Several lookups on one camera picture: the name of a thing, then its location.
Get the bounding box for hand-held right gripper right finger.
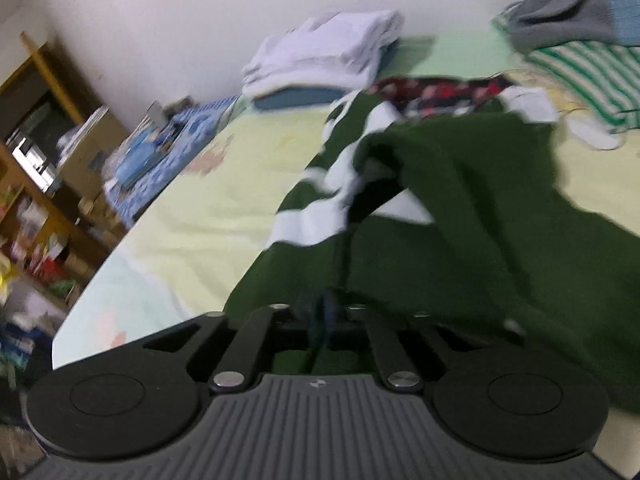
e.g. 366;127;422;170
322;290;496;392

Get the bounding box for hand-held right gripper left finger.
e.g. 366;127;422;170
142;302;322;393

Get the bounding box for green white striped cardigan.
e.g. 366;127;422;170
222;76;640;413

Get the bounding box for white folded clothes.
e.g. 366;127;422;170
241;9;406;98

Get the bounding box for yellow green printed blanket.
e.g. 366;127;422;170
52;25;640;476

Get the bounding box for blue patterned cloth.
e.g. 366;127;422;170
102;95;241;228

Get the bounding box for blue folded garment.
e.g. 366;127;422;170
252;86;346;111

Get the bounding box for cardboard box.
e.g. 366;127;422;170
57;105;131;186

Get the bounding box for wooden shelf unit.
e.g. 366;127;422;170
0;32;136;321

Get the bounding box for green white striped shirt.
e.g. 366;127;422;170
492;12;640;133

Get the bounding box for grey sweater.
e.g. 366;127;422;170
505;0;640;53

